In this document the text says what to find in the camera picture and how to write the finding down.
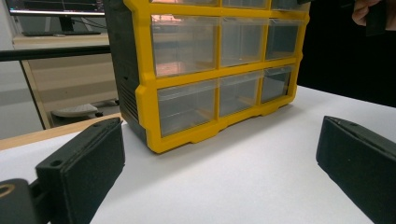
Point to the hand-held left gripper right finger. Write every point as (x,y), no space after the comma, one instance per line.
(361,168)

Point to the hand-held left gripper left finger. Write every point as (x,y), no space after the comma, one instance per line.
(81,174)

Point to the clear plastic organizer drawer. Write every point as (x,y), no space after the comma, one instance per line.
(285,4)

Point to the yellow and black drawer cabinet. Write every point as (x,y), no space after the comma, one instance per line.
(146,62)

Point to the black curtain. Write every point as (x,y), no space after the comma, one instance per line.
(348,62)

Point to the wooden table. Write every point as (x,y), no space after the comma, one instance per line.
(37,135)

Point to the office chair base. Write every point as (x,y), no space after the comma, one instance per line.
(74,110)

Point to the light wooden desk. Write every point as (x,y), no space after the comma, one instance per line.
(71,77)

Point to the grid of clear drawers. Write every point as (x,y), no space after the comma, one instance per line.
(186,105)

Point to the computer monitor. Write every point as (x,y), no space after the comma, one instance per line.
(56,5)

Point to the black metal frame bar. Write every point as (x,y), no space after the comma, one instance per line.
(53,53)

